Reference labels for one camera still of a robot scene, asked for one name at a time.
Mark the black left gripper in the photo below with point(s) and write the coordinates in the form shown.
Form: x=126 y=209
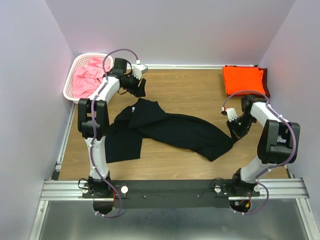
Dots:
x=141 y=92

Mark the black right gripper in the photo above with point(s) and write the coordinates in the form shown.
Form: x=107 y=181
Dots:
x=234 y=131

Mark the black t-shirt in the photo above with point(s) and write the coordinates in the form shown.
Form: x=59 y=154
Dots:
x=146 y=119

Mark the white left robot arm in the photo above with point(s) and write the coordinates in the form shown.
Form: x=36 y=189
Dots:
x=93 y=121

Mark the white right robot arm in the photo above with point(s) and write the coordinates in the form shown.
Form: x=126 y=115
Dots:
x=277 y=146

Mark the pink crumpled t-shirt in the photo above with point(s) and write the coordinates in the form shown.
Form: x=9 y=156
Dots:
x=87 y=79

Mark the maroon folded t-shirt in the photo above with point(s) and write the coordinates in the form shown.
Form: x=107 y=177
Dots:
x=267 y=83

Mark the pink plastic laundry basket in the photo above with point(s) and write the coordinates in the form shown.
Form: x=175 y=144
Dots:
x=80 y=61

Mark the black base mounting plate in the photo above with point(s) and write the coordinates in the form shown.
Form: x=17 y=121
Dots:
x=137 y=202

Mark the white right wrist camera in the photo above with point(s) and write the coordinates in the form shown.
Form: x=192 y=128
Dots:
x=231 y=114

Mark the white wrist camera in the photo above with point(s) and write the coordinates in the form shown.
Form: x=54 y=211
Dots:
x=138 y=70
x=231 y=114

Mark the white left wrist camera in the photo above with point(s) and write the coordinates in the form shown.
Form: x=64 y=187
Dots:
x=138 y=70

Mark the aluminium back rail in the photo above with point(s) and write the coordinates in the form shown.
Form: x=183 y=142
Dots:
x=185 y=66

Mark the aluminium front rail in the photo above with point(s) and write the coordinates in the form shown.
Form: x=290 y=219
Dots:
x=289 y=188

